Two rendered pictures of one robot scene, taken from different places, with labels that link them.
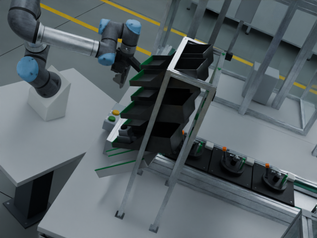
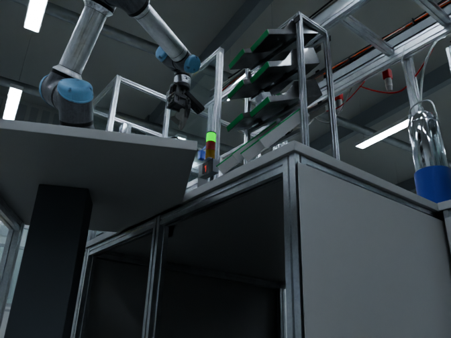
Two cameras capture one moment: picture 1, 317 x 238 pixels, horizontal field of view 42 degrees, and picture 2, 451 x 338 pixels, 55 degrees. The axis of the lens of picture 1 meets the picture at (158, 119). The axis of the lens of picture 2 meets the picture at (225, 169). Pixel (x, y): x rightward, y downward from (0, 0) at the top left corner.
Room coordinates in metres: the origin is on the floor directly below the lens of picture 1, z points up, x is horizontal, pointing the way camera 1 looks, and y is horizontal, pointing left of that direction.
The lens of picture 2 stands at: (0.47, 1.12, 0.31)
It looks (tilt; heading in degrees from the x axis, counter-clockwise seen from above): 24 degrees up; 320
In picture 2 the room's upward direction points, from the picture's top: 2 degrees clockwise
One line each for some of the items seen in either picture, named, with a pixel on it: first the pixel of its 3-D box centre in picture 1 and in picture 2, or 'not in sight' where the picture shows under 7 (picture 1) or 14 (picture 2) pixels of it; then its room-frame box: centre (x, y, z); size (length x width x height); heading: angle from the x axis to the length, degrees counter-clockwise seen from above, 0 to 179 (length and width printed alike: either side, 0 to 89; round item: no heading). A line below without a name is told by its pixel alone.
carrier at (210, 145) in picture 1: (192, 144); not in sight; (1.85, -0.22, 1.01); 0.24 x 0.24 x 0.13; 87
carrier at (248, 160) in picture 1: (234, 160); not in sight; (1.84, -0.47, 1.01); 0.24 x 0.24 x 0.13; 87
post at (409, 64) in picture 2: not in sight; (419, 125); (1.37, -1.03, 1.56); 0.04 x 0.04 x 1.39; 87
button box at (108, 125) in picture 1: (114, 117); not in sight; (1.96, 0.24, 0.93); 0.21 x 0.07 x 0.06; 177
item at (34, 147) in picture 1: (50, 115); (82, 192); (1.88, 0.59, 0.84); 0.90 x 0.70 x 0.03; 150
